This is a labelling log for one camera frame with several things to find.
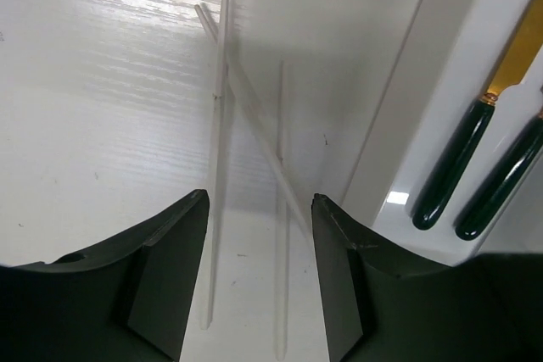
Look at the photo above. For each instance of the gold knife green handle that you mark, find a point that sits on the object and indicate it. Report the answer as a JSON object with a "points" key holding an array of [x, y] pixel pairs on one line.
{"points": [[522, 48], [509, 169]]}

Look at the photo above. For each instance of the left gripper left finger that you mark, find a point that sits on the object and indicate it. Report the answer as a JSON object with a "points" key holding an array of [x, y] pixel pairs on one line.
{"points": [[126, 298]]}

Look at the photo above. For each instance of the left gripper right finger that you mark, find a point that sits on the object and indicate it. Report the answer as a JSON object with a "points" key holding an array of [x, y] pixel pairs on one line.
{"points": [[382, 302]]}

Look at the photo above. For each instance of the white divided cutlery tray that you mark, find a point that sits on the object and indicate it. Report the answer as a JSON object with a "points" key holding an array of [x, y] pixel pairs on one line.
{"points": [[443, 65]]}

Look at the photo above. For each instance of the white chopstick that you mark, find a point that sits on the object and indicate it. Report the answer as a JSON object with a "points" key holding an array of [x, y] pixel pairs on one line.
{"points": [[242, 90], [209, 260]]}

